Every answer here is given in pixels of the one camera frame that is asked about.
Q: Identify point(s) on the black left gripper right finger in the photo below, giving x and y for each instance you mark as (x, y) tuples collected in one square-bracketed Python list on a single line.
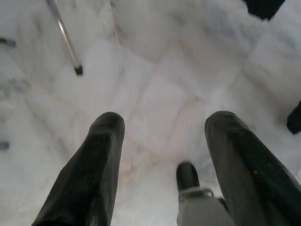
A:
[(254, 183)]

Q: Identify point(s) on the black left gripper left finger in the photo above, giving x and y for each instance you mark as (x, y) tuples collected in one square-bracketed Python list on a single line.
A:
[(89, 179)]

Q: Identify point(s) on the black robot left foot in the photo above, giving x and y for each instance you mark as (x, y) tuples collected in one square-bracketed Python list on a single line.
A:
[(187, 175)]

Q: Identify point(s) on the silver metal clothes rack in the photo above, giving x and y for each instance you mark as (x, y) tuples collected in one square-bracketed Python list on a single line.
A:
[(67, 40)]

